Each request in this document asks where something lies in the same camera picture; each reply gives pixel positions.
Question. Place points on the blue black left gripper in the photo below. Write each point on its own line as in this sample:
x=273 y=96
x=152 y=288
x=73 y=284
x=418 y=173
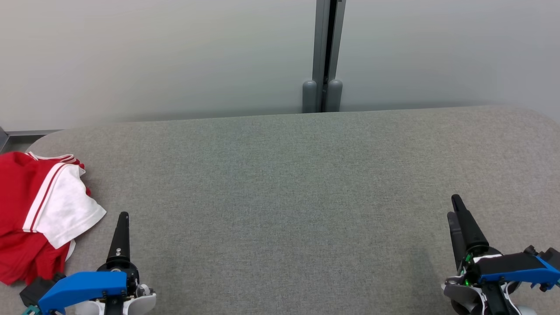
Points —
x=83 y=286

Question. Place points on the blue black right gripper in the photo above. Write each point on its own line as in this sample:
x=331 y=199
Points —
x=503 y=264

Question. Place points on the red white basketball jersey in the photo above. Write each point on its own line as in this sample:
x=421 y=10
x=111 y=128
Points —
x=57 y=205

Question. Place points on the red white basketball shorts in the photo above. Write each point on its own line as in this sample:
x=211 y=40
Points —
x=19 y=260

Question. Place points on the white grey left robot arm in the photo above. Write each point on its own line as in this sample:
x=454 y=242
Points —
x=142 y=299

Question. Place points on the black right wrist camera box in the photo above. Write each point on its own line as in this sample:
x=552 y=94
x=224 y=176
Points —
x=549 y=254

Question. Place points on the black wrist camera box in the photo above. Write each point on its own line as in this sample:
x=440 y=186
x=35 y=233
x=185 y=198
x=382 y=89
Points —
x=549 y=254
x=37 y=288

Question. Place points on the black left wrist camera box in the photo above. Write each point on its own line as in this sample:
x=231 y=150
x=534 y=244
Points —
x=37 y=288

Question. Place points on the grey partition post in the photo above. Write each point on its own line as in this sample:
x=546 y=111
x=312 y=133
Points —
x=323 y=65

